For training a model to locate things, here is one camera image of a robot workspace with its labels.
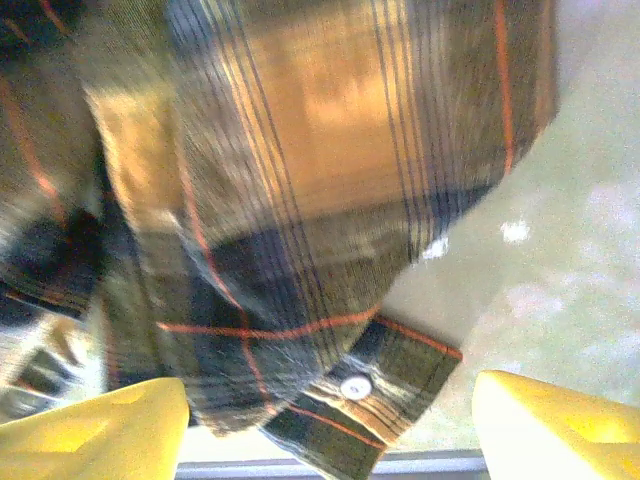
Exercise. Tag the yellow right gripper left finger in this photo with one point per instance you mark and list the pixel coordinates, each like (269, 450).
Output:
(90, 440)

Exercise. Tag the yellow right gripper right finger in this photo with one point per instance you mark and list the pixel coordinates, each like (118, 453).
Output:
(560, 440)

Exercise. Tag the yellow black plaid shirt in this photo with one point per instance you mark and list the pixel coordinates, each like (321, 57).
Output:
(280, 175)

